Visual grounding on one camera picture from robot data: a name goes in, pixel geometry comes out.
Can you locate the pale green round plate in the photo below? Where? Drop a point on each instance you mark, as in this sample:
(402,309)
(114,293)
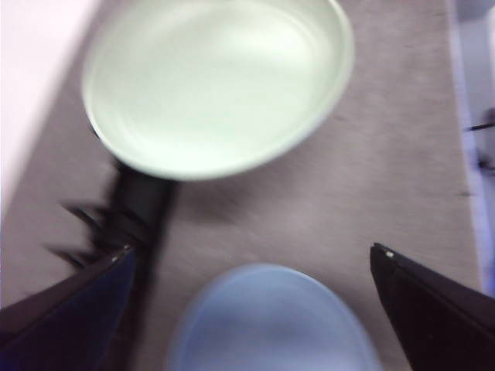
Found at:
(216,89)

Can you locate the black plastic plate rack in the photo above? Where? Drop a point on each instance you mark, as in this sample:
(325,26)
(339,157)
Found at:
(143,197)

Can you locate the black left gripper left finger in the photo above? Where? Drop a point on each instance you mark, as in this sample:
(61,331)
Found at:
(69,320)

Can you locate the blue round plate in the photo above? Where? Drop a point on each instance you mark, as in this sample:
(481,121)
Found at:
(270,320)

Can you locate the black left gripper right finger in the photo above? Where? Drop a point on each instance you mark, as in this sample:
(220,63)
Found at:
(441,320)

